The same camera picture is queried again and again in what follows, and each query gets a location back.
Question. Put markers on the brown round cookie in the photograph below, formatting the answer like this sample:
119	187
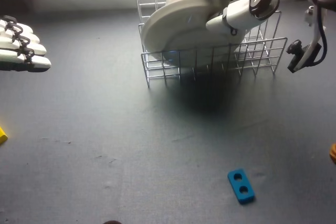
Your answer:
112	222

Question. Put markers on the orange swirl pastry toy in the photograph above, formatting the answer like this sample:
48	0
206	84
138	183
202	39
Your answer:
333	153

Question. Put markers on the blue block with two holes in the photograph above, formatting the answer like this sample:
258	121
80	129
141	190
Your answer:
241	186

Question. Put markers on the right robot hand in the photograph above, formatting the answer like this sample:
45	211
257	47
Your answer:
241	11

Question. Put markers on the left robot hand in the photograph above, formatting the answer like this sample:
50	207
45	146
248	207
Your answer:
15	53

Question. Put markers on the yellow rectangular block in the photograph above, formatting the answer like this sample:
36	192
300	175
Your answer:
2	136

